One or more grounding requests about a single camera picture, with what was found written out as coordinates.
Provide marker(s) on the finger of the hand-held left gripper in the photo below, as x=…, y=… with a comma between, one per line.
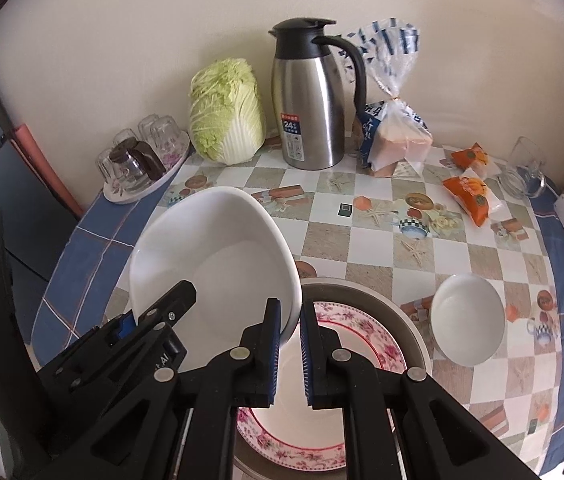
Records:
x=172, y=302
x=121, y=326

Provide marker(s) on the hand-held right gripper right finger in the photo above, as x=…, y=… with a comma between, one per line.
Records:
x=306, y=355

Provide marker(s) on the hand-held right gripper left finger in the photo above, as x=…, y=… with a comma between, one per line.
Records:
x=276, y=350

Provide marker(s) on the floral rimmed plate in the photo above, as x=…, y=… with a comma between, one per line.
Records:
x=357, y=345

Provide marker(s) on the large white bowl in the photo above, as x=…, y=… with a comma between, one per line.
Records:
x=212, y=260

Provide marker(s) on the stainless steel basin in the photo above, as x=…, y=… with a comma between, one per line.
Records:
x=412, y=330

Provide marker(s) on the small white bowl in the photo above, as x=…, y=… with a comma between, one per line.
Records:
x=467, y=320

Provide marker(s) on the white oval tray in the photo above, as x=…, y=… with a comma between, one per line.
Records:
x=172, y=165

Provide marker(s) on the small black square tag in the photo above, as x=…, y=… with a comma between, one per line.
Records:
x=344, y=208

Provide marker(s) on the dark grey cabinet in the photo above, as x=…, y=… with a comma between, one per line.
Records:
x=12, y=200

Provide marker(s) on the pink board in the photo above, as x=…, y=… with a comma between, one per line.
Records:
x=47, y=170

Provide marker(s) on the napa cabbage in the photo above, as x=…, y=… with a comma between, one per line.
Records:
x=227, y=110

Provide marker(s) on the orange snack packet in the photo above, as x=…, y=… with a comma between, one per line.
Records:
x=472, y=157
x=472, y=195

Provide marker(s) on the bagged sliced bread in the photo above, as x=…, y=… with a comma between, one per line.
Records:
x=402, y=140

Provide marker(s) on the clear glass pitcher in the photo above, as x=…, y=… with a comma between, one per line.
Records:
x=522, y=170

